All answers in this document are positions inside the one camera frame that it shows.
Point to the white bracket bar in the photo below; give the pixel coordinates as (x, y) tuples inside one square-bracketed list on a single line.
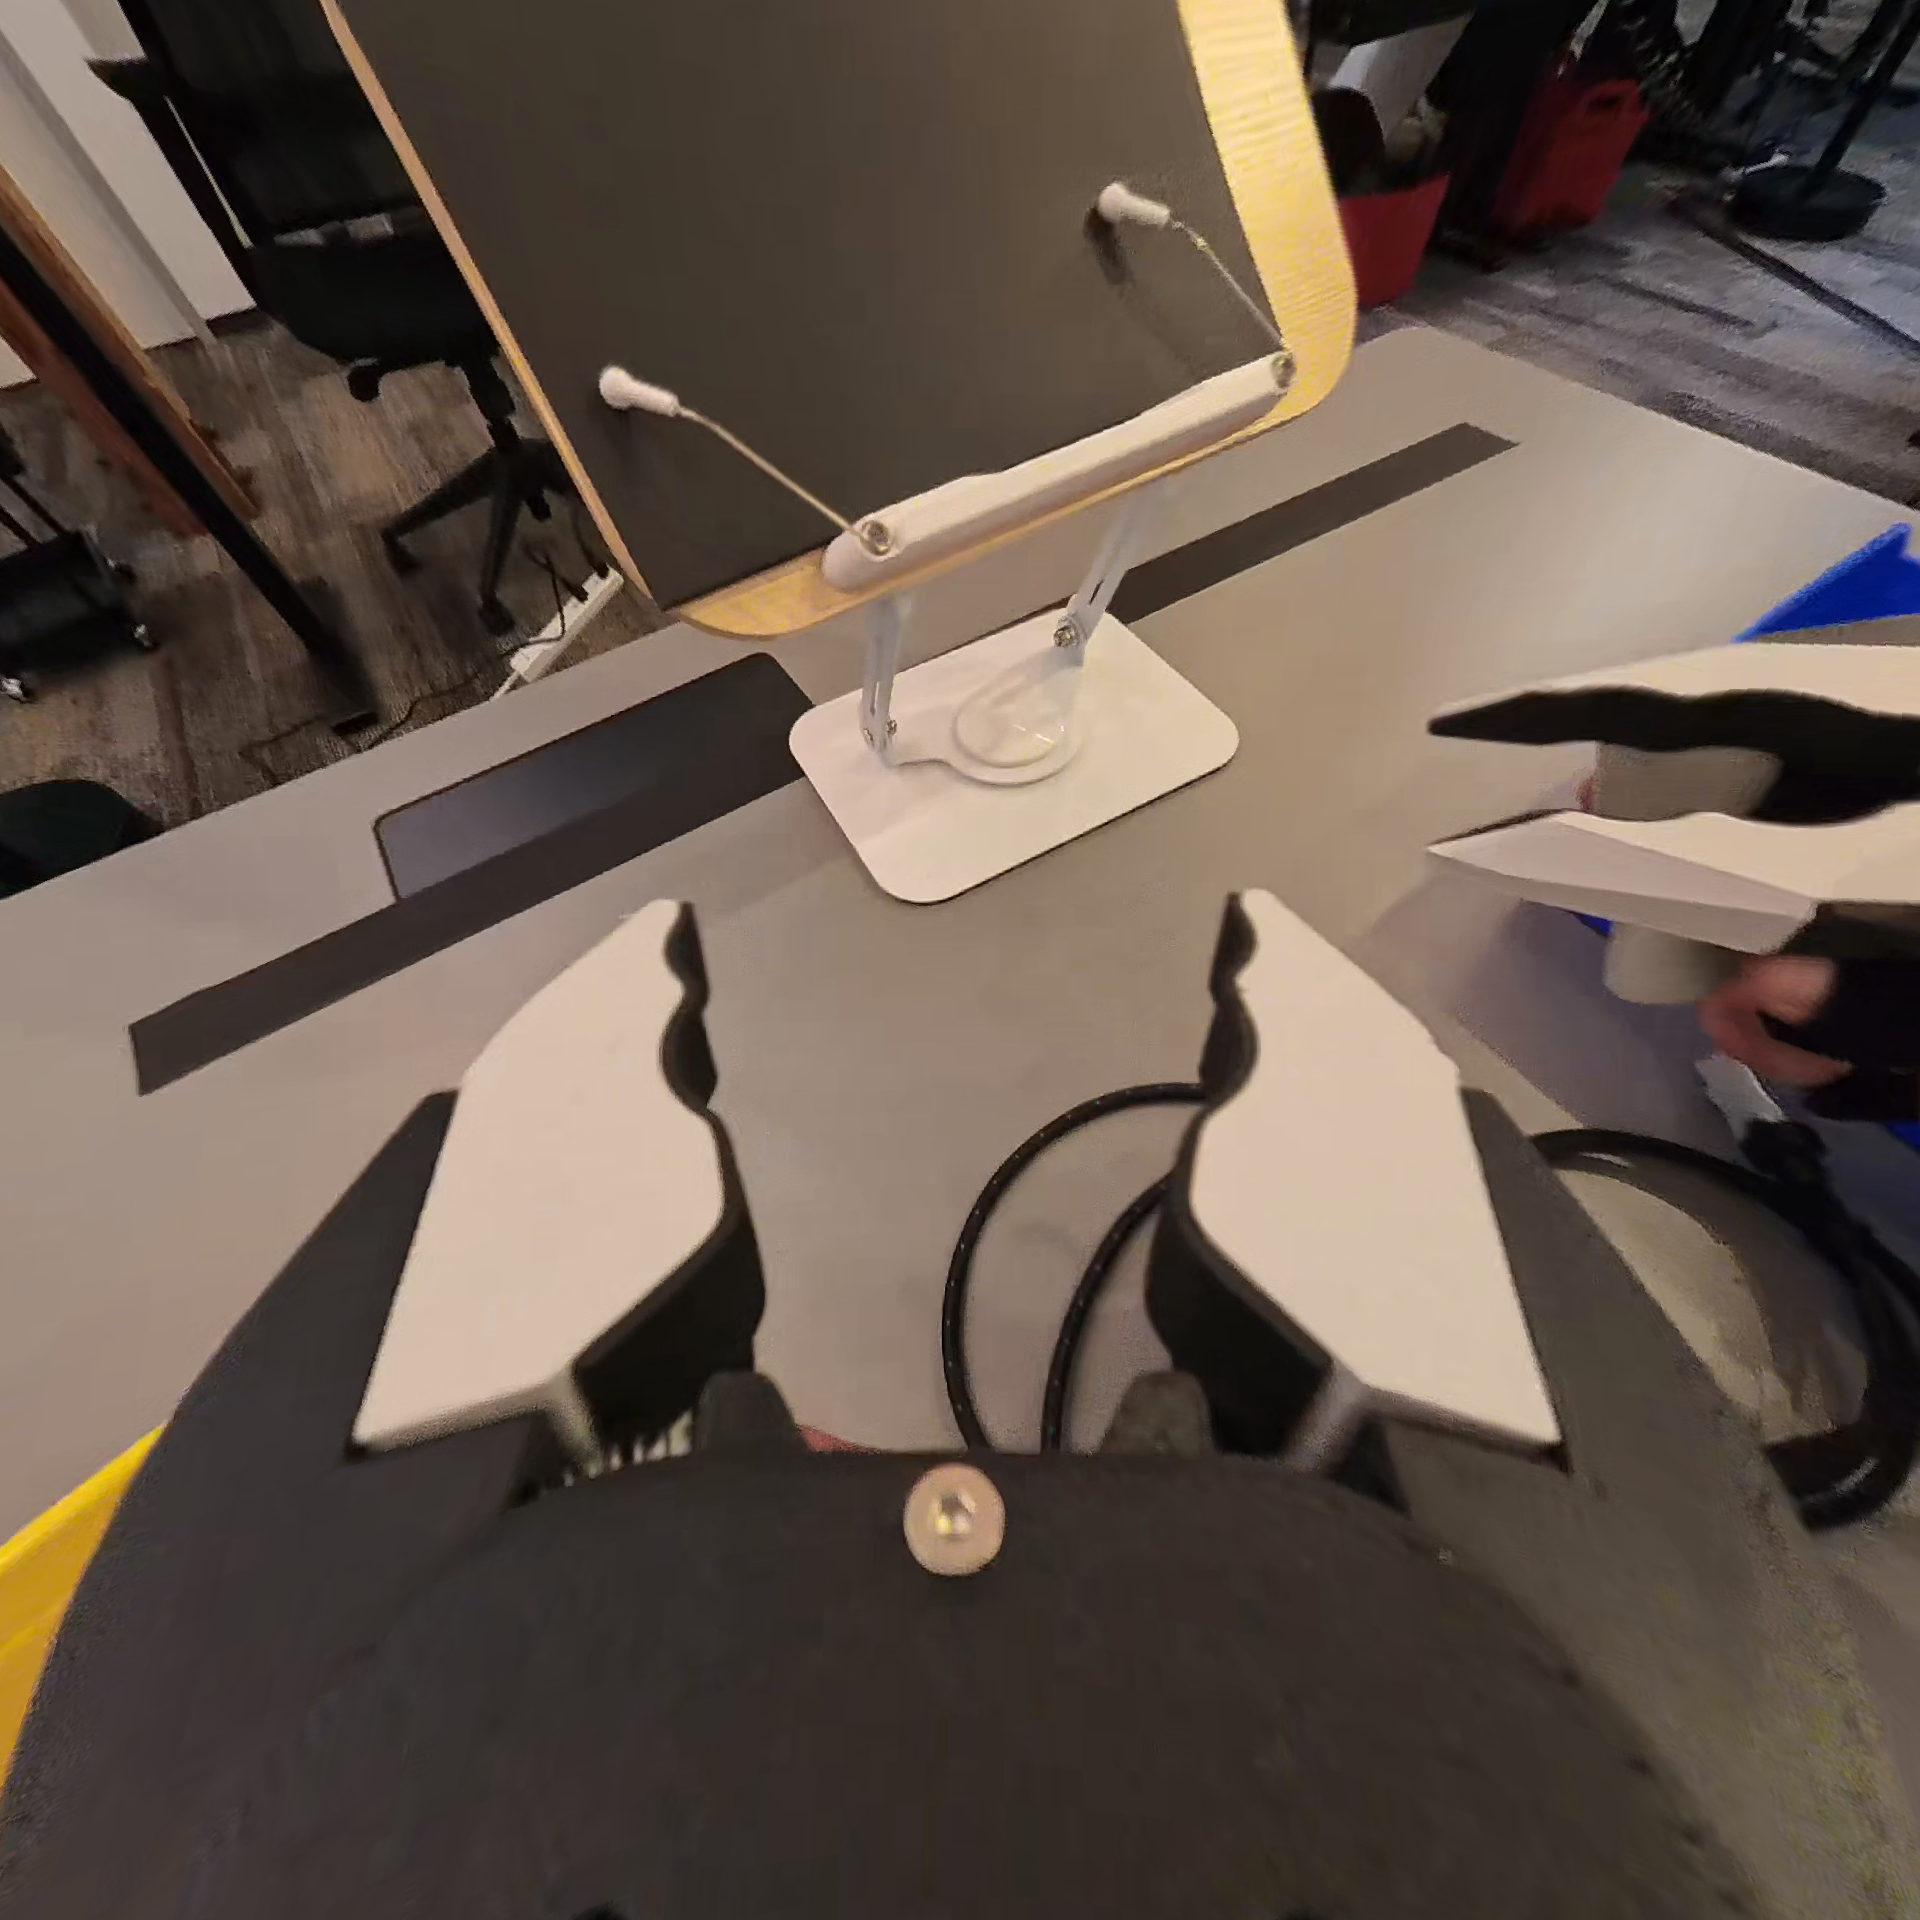
[(1049, 464)]

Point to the person's right hand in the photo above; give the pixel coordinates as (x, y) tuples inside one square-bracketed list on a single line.
[(1776, 1015)]

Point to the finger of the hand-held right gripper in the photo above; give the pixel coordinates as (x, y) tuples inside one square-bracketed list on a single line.
[(1680, 870), (1799, 675)]

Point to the grey divider panel tan edge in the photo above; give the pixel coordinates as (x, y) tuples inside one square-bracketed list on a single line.
[(824, 226)]

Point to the yellow storage bin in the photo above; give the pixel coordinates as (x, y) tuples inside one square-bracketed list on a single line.
[(42, 1576)]

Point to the red bag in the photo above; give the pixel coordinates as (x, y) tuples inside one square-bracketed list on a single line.
[(1396, 241), (1574, 152)]

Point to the black office chair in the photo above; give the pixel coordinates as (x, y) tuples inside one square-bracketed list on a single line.
[(332, 226)]

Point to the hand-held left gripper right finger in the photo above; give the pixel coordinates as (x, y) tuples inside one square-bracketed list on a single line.
[(1350, 1215)]

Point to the white power strip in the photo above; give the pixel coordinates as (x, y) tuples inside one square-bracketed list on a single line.
[(561, 633)]

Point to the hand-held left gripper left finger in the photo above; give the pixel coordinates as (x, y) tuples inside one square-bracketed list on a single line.
[(556, 1199)]

